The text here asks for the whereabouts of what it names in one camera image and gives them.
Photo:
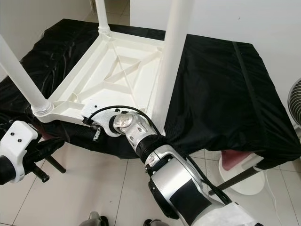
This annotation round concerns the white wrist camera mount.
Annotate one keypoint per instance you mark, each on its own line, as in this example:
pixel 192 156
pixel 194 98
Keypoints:
pixel 91 109
pixel 21 139

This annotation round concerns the black metal table leg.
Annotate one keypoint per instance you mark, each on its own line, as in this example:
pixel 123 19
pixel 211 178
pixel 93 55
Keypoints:
pixel 56 165
pixel 235 179

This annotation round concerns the grey robot left foot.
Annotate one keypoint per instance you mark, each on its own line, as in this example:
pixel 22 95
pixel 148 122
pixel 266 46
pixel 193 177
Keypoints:
pixel 98 219

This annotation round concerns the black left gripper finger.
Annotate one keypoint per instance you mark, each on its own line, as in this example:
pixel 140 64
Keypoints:
pixel 51 146

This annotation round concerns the grey robot right foot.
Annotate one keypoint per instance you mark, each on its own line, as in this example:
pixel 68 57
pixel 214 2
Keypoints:
pixel 159 223

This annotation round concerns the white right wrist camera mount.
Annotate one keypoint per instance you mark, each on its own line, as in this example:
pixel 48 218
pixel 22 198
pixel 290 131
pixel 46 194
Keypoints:
pixel 91 109

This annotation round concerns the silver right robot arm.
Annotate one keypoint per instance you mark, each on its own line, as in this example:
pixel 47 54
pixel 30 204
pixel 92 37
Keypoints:
pixel 188 174

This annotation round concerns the grey robot foot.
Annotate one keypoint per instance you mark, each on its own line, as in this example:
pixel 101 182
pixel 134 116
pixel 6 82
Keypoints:
pixel 98 219
pixel 159 223

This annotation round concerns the pink plastic piece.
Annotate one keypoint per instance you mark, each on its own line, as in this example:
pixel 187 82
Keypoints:
pixel 237 160

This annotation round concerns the white plastic tabletop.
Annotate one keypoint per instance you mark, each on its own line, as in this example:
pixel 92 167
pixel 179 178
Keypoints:
pixel 122 75

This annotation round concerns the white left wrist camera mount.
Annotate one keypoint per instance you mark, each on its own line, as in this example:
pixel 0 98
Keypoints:
pixel 21 139

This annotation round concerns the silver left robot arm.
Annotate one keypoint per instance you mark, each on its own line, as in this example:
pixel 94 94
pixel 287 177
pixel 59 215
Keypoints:
pixel 5 170

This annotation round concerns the black tablecloth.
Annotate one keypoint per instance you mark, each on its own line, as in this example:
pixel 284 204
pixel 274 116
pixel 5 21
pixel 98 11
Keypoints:
pixel 216 94

